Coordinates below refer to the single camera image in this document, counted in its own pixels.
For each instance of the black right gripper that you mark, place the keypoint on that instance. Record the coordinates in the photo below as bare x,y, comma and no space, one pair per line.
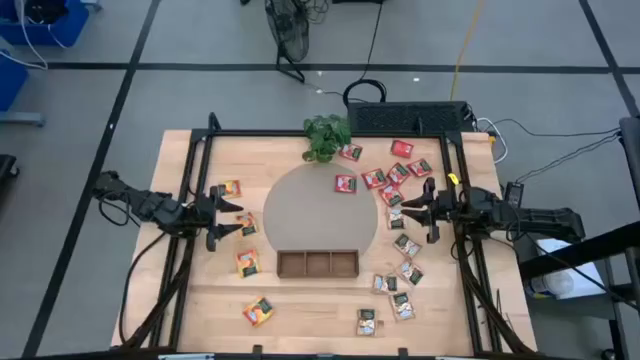
452,210

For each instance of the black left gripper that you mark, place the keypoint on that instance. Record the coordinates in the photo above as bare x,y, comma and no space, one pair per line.
197,217

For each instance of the wooden three-compartment tray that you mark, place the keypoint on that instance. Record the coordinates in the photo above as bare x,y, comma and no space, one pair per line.
291,264

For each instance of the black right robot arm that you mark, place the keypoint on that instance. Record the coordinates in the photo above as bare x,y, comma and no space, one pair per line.
540,220

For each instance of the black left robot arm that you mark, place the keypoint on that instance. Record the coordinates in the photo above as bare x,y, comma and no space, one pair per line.
150,205

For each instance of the yellow tag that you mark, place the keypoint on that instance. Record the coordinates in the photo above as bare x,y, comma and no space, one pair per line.
453,178

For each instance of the grey round mat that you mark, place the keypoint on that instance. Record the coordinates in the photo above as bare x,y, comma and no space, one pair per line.
310,210

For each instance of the black mesh computer case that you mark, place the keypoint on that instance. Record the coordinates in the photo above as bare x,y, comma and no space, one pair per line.
405,117

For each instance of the black power adapter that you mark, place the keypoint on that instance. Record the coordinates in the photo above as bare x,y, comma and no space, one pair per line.
514,192

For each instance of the green potted plant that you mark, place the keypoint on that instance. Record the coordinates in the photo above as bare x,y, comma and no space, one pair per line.
325,135

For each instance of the white round canister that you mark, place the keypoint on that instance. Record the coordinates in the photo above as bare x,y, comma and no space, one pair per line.
555,284

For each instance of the black metal cart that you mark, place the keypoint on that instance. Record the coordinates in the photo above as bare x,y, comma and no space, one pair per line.
580,250

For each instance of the white box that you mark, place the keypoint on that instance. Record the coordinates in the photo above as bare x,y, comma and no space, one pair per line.
590,285

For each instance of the black floor fan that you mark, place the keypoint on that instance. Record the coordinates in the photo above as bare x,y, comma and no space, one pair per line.
290,30

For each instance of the grey metal foot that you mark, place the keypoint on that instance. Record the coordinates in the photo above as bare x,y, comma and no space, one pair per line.
22,119

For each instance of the blue plastic bin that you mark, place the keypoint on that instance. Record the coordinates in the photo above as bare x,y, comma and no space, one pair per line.
10,80
70,25

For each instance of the black metal table frame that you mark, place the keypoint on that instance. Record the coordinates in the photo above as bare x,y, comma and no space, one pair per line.
250,133

